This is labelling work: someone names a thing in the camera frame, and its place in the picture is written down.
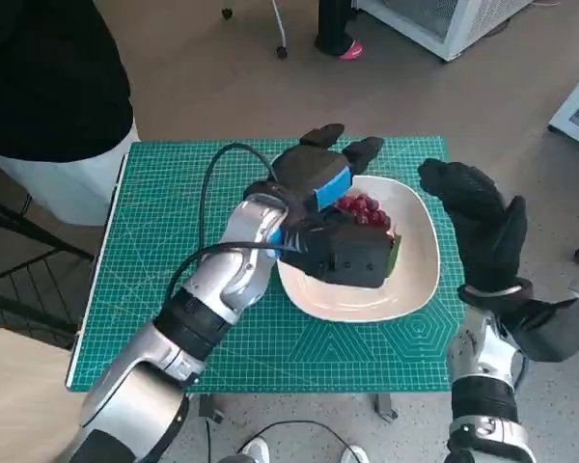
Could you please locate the black metal rack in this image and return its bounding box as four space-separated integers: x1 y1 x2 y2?
0 153 100 348

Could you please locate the person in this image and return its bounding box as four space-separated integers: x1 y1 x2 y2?
315 0 367 62
0 0 139 227

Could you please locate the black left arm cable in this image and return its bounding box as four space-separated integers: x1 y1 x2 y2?
166 143 290 310

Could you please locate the white square plate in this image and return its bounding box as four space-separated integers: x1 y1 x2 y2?
275 176 440 323

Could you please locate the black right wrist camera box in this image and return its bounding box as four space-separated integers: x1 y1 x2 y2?
504 296 579 363

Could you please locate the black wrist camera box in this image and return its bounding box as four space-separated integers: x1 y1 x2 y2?
504 296 579 363
282 211 393 290

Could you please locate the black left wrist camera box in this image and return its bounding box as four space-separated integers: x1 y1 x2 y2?
282 211 393 290

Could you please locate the green cutting mat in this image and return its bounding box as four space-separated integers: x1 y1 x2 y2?
66 136 466 393

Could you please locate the red toy grape bunch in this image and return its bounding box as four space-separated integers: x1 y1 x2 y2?
335 194 402 279

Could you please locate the grey table leg bracket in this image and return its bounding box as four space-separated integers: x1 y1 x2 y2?
197 393 226 425
370 393 398 425

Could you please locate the white chair leg with caster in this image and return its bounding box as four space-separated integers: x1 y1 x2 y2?
268 0 290 60

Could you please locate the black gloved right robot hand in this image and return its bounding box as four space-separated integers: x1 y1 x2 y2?
417 157 529 292

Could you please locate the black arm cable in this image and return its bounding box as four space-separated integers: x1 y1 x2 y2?
510 351 532 392
166 143 290 310

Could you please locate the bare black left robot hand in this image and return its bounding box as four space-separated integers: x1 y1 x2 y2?
272 123 385 213

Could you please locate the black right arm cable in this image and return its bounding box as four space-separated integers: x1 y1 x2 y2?
510 351 532 392

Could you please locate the black floor cable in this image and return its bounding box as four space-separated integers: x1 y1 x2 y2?
202 419 353 463

